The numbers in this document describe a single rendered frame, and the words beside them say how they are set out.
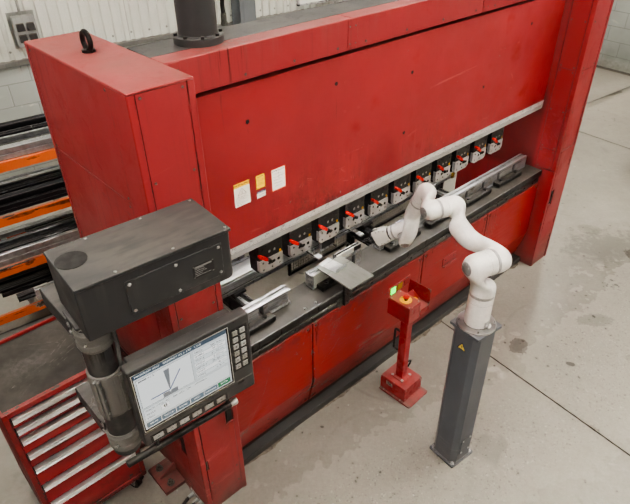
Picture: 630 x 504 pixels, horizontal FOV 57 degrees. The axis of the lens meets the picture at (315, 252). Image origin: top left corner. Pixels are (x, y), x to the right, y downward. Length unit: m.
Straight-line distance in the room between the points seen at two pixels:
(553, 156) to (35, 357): 3.71
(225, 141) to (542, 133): 2.88
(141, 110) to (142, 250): 0.47
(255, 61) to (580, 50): 2.64
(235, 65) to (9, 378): 1.71
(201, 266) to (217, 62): 0.85
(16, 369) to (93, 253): 1.29
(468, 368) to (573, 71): 2.36
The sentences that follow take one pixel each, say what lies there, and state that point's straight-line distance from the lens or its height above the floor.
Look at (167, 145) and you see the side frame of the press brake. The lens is 2.05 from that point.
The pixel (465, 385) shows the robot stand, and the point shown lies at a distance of 3.12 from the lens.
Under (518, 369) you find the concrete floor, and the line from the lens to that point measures 4.23.
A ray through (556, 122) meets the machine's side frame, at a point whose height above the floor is 1.27.
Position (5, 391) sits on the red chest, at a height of 0.98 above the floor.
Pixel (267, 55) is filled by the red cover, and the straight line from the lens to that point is 2.46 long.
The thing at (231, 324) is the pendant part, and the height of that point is 1.58.
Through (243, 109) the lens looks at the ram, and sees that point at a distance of 2.46.
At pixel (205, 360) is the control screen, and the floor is 1.49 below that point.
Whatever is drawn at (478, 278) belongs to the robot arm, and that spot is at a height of 1.34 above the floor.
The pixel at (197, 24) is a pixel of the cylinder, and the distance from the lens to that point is 2.36.
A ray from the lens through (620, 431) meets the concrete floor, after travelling 4.10.
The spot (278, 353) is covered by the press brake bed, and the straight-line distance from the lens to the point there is 3.13.
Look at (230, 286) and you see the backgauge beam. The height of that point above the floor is 0.95.
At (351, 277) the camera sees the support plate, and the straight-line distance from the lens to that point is 3.15.
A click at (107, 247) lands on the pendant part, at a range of 1.82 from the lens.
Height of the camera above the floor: 2.91
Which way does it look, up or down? 35 degrees down
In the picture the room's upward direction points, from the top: 1 degrees counter-clockwise
